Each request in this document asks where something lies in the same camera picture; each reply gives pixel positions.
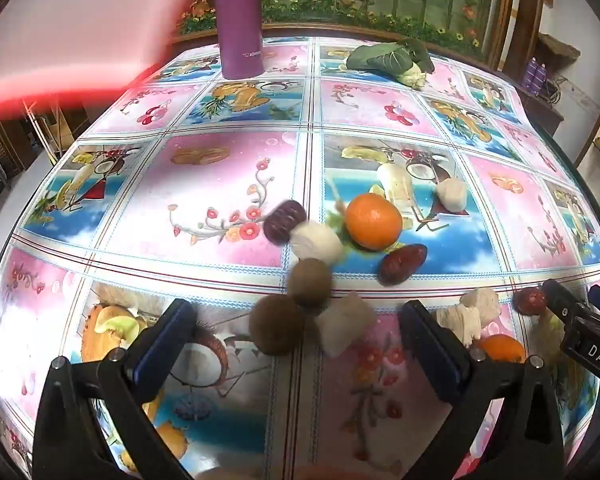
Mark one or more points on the green leafy bok choy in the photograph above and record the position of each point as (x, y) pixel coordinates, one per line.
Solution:
(380, 57)

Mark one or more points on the orange tangerine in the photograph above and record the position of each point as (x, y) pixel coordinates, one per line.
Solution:
(373, 221)
(500, 349)

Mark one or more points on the brown cardboard box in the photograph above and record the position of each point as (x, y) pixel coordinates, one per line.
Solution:
(557, 50)

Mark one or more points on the dark red date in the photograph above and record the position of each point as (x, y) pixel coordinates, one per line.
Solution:
(401, 264)
(284, 222)
(529, 302)

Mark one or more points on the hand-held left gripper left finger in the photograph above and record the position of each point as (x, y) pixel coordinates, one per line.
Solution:
(162, 350)

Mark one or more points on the purple drinking bottle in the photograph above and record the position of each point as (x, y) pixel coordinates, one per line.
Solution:
(237, 20)

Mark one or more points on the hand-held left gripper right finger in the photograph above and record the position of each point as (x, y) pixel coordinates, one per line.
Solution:
(445, 367)

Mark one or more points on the brown kiwi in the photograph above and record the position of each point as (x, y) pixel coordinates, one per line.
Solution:
(309, 282)
(277, 325)

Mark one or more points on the small purple bottles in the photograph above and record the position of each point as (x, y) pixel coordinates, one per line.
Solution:
(536, 74)

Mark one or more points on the printed plastic tablecloth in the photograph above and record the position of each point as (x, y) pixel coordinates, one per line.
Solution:
(220, 180)

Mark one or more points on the white peeled chunk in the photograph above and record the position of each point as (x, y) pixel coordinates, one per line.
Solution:
(457, 326)
(481, 304)
(317, 243)
(452, 195)
(345, 327)

